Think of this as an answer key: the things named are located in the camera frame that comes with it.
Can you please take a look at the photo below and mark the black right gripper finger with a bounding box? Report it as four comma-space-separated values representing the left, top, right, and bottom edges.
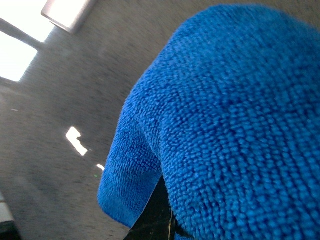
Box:
125, 177, 194, 240

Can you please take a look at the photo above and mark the blue microfiber cloth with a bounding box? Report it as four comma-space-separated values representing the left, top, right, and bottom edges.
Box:
97, 4, 320, 240

